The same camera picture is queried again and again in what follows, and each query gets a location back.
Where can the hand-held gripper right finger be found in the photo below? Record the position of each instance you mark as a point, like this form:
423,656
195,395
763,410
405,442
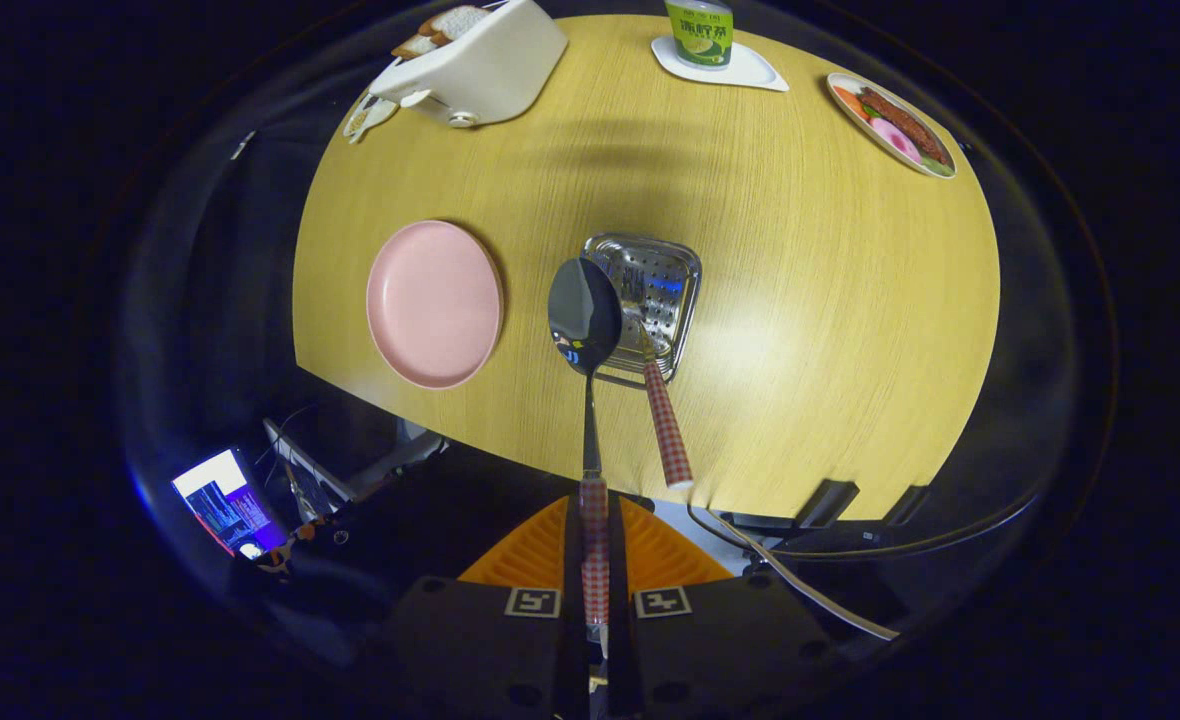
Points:
619,560

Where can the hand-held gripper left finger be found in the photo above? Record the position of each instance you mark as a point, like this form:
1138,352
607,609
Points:
571,560

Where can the perforated metal basket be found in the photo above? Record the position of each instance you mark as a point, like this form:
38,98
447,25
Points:
665,280

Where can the pink plate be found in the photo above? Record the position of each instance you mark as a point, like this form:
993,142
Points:
435,305

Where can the lit laptop screen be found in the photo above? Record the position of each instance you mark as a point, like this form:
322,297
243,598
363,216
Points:
225,495

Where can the white divided snack dish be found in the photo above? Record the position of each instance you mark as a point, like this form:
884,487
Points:
365,115

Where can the white toaster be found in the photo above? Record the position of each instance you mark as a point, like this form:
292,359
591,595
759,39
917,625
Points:
490,70

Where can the pink ham slice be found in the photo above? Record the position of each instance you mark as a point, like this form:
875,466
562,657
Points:
895,140

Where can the white square coaster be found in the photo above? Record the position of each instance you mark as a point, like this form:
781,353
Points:
755,75

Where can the round food plate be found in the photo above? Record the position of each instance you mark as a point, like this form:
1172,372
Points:
848,100

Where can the brown meat piece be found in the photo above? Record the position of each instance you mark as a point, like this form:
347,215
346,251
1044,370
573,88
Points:
905,122

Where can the green label drink bottle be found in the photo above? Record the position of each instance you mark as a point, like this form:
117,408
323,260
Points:
700,40

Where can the bread slice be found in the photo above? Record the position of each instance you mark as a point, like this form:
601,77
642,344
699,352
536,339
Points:
412,47
455,22

